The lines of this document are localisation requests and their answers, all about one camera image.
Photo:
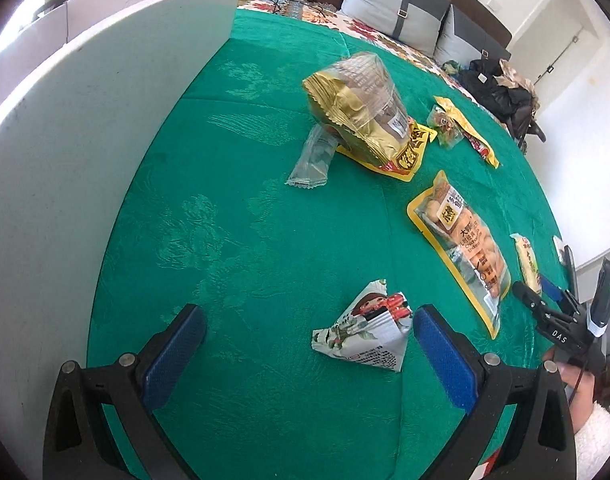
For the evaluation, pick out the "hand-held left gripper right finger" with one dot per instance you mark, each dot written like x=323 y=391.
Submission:
x=445 y=360

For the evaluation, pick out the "person's right hand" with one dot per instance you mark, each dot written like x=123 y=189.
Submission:
x=582 y=395

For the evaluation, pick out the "large gold snack bag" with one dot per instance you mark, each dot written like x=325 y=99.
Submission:
x=357 y=105

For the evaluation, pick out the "white cartoon print snack packet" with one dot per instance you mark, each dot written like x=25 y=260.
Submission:
x=365 y=336

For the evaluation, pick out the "small pale stick packet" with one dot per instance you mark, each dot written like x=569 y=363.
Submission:
x=527 y=260

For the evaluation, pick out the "small clear candy packet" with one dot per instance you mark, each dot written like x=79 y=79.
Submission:
x=444 y=126

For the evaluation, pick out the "white storage box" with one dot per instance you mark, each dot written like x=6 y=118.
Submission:
x=60 y=185

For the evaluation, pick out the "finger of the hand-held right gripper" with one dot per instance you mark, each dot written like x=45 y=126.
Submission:
x=567 y=265
x=529 y=299

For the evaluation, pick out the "white door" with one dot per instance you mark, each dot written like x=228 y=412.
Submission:
x=570 y=45

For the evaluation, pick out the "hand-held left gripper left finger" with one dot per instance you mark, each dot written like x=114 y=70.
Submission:
x=176 y=360

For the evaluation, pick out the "small clear snack packet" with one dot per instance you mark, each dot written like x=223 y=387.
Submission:
x=311 y=160

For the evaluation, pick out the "tan crumpled cloth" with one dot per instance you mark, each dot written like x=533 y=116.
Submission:
x=512 y=75

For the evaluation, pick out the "green patterned cloth bundle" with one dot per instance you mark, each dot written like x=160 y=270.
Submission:
x=452 y=66

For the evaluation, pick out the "black bag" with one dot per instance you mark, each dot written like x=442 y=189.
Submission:
x=500 y=97

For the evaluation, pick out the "long yellow snack packet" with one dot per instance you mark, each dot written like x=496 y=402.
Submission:
x=479 y=144

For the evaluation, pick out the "yellow-edged clear sausage packet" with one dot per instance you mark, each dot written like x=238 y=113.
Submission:
x=460 y=240

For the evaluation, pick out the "red object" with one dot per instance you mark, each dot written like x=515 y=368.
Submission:
x=487 y=467

